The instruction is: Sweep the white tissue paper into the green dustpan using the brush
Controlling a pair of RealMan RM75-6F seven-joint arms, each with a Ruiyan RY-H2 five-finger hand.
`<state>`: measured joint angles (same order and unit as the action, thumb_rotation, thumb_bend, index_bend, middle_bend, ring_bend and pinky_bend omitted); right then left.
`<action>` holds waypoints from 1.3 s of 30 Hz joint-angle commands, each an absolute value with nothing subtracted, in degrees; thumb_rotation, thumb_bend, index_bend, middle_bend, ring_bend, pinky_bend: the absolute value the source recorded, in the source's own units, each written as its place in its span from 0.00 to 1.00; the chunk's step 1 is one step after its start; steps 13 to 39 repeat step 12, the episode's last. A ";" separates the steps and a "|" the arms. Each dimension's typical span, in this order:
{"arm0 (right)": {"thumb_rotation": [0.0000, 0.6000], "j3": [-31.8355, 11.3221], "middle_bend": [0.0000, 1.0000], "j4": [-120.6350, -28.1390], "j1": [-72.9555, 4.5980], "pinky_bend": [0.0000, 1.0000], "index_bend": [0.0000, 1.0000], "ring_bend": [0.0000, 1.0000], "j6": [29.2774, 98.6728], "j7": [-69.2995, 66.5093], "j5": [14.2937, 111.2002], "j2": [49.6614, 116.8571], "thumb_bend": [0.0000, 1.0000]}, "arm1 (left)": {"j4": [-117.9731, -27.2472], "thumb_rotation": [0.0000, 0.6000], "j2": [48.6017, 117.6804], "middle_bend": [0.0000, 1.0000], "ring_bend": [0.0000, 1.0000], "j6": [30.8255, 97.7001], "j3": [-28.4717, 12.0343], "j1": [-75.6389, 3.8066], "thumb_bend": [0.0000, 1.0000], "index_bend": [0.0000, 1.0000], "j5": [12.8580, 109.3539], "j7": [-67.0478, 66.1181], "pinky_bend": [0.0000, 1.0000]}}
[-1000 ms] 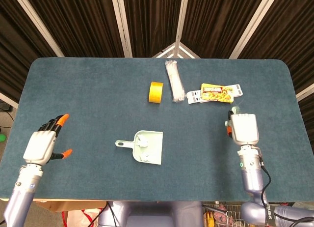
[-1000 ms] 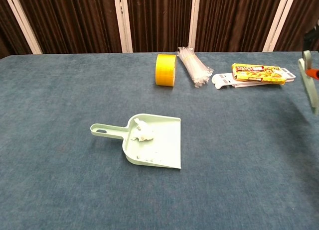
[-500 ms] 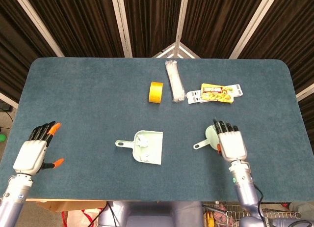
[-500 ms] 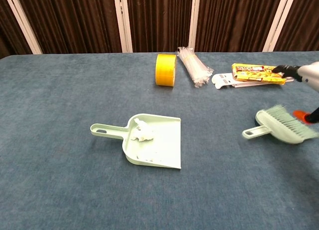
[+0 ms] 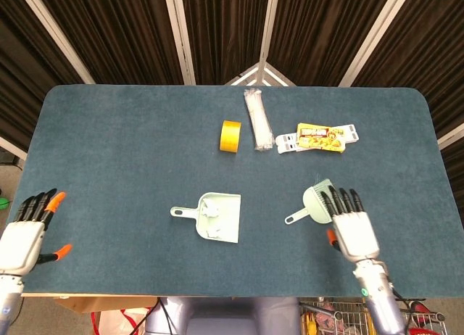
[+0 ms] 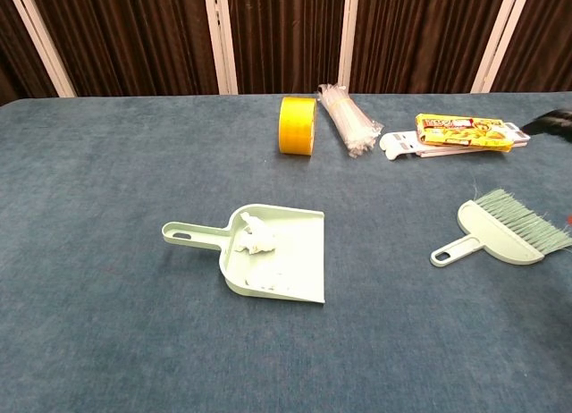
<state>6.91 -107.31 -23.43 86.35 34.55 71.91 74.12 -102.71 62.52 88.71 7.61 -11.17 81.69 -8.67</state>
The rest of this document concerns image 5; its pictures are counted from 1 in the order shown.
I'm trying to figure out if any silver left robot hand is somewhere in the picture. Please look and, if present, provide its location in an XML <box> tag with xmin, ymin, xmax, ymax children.
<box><xmin>0</xmin><ymin>188</ymin><xmax>73</xmax><ymax>278</ymax></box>

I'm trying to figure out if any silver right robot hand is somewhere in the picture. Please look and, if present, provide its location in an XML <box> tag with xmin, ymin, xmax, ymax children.
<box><xmin>318</xmin><ymin>184</ymin><xmax>381</xmax><ymax>266</ymax></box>

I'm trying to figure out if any mint green hand brush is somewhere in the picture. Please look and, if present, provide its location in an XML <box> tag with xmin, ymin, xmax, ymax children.
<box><xmin>284</xmin><ymin>178</ymin><xmax>336</xmax><ymax>226</ymax></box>

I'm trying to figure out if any mint green plastic dustpan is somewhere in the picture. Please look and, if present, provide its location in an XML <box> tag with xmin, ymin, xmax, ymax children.
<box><xmin>170</xmin><ymin>192</ymin><xmax>242</xmax><ymax>244</ymax></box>

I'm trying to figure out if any large white paper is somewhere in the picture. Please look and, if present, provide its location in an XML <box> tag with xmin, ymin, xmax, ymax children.
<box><xmin>202</xmin><ymin>199</ymin><xmax>223</xmax><ymax>219</ymax></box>

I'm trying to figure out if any yellow packing tape roll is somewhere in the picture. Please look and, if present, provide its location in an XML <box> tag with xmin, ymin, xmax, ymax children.
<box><xmin>220</xmin><ymin>120</ymin><xmax>243</xmax><ymax>154</ymax></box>

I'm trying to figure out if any yellow printed food box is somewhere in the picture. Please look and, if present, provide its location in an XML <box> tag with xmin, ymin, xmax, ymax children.
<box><xmin>296</xmin><ymin>123</ymin><xmax>347</xmax><ymax>154</ymax></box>

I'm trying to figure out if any yellow snack package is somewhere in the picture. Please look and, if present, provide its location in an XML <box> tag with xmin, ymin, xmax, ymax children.
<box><xmin>275</xmin><ymin>123</ymin><xmax>362</xmax><ymax>154</ymax></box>

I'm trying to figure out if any blue felt table cover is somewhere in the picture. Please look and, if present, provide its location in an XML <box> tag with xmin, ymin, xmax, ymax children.
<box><xmin>0</xmin><ymin>83</ymin><xmax>464</xmax><ymax>299</ymax></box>

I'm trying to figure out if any clear bag of white straws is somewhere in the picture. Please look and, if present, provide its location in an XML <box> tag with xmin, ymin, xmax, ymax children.
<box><xmin>243</xmin><ymin>88</ymin><xmax>275</xmax><ymax>153</ymax></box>

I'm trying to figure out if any silver robot torso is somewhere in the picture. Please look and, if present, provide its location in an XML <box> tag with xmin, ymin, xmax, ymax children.
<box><xmin>144</xmin><ymin>297</ymin><xmax>302</xmax><ymax>335</ymax></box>

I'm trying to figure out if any dark brown curtain panel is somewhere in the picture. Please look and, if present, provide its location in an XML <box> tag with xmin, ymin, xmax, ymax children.
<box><xmin>270</xmin><ymin>0</ymin><xmax>394</xmax><ymax>86</ymax></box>
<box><xmin>0</xmin><ymin>0</ymin><xmax>86</xmax><ymax>151</ymax></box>
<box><xmin>353</xmin><ymin>0</ymin><xmax>464</xmax><ymax>140</ymax></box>
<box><xmin>34</xmin><ymin>0</ymin><xmax>184</xmax><ymax>85</ymax></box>
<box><xmin>181</xmin><ymin>0</ymin><xmax>271</xmax><ymax>85</ymax></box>

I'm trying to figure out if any metal wire shopping cart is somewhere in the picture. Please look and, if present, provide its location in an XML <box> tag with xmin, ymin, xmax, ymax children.
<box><xmin>299</xmin><ymin>300</ymin><xmax>447</xmax><ymax>335</ymax></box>

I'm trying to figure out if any white partition frame post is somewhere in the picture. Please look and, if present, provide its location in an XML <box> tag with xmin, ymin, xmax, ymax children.
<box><xmin>339</xmin><ymin>0</ymin><xmax>414</xmax><ymax>88</ymax></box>
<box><xmin>16</xmin><ymin>0</ymin><xmax>96</xmax><ymax>85</ymax></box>
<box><xmin>162</xmin><ymin>0</ymin><xmax>196</xmax><ymax>86</ymax></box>
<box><xmin>224</xmin><ymin>0</ymin><xmax>297</xmax><ymax>87</ymax></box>
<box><xmin>0</xmin><ymin>135</ymin><xmax>28</xmax><ymax>161</ymax></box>
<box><xmin>436</xmin><ymin>124</ymin><xmax>464</xmax><ymax>151</ymax></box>

